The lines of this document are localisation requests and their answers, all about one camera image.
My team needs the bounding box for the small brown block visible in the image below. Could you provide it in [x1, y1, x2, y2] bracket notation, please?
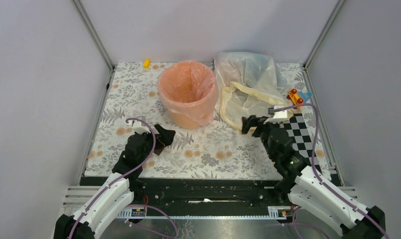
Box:
[154, 148, 164, 155]

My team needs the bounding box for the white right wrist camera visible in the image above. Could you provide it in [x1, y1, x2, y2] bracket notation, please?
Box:
[264, 105, 293, 124]

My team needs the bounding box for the orange plastic trash bin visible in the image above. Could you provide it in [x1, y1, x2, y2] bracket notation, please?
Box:
[168, 110, 207, 129]

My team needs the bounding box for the clear plastic bag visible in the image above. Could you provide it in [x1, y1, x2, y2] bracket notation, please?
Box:
[214, 52, 281, 98]

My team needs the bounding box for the pink translucent trash bag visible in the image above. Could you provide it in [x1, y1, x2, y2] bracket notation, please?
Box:
[157, 61, 219, 125]

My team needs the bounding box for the orange toy car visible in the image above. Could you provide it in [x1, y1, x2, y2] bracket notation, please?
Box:
[287, 89, 305, 105]

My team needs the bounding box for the yellow toy block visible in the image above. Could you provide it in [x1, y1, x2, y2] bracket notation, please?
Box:
[143, 59, 150, 69]

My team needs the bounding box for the black white checkerboard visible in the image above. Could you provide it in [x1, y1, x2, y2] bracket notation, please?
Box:
[280, 112, 315, 160]

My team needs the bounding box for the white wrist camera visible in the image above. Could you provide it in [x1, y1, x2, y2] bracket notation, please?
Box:
[128, 120, 151, 134]
[264, 105, 293, 124]

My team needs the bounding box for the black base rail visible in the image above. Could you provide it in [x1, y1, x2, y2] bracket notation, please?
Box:
[78, 177, 292, 219]

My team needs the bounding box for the yellowish translucent trash bag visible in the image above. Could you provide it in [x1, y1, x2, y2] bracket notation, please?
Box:
[218, 81, 289, 130]

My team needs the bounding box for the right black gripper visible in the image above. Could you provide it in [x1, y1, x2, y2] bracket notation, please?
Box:
[241, 115, 280, 160]

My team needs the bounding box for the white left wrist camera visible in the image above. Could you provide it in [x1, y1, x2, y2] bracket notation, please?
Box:
[128, 120, 151, 134]

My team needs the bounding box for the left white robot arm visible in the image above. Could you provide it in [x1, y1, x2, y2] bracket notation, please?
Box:
[53, 118, 176, 239]

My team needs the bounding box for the blue toy piece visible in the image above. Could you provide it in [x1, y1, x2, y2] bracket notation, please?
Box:
[298, 92, 313, 103]

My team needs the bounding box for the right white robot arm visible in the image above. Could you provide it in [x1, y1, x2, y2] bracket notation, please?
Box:
[241, 115, 386, 239]

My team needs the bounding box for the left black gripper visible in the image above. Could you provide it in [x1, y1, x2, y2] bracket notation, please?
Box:
[135, 124, 175, 164]

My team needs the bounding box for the floral table mat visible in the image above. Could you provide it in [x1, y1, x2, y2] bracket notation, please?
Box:
[85, 62, 332, 181]

